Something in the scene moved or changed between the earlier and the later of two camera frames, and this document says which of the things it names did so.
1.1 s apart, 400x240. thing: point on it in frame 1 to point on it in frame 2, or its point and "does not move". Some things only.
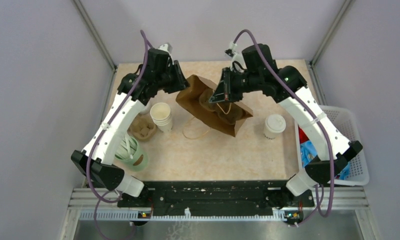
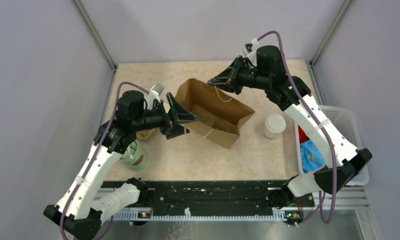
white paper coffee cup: (269, 134) does not move
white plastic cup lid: (275, 123) does not move
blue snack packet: (308, 152) does not move
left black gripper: (181, 82) to (179, 114)
